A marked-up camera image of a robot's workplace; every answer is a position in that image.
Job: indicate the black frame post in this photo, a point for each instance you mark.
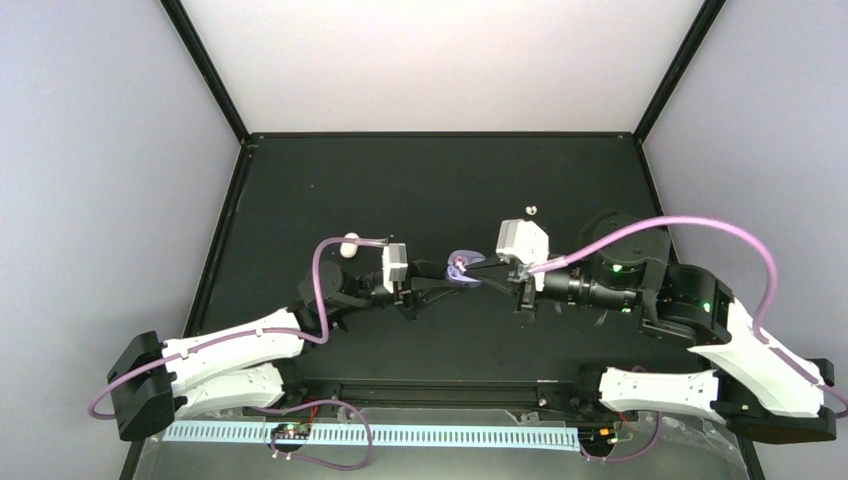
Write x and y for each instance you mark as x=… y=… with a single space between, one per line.
x=695 y=35
x=184 y=27

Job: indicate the light blue slotted cable duct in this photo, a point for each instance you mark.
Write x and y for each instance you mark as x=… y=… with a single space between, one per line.
x=556 y=438

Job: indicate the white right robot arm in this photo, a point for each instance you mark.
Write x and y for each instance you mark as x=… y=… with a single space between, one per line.
x=751 y=384

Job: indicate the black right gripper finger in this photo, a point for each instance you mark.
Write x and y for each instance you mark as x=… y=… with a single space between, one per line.
x=489 y=263
x=504 y=286

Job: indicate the white oval capsule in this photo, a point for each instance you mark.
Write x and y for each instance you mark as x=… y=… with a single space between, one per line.
x=349 y=249

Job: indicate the black frame post right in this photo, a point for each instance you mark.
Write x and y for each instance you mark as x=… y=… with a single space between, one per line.
x=695 y=35

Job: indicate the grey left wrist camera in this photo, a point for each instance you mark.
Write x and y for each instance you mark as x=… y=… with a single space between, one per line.
x=394 y=265

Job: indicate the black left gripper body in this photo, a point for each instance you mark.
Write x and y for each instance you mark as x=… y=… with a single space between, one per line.
x=403 y=299

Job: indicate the black frame post left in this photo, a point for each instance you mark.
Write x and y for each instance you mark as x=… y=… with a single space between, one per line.
x=184 y=27

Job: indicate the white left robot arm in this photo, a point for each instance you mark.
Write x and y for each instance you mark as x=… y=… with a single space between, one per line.
x=155 y=382

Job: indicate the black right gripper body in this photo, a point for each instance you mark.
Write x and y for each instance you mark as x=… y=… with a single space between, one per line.
x=525 y=302

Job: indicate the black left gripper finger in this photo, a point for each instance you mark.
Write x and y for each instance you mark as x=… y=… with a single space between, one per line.
x=428 y=269
x=425 y=293

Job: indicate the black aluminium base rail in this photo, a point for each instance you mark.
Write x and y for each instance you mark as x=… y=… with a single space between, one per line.
x=552 y=400

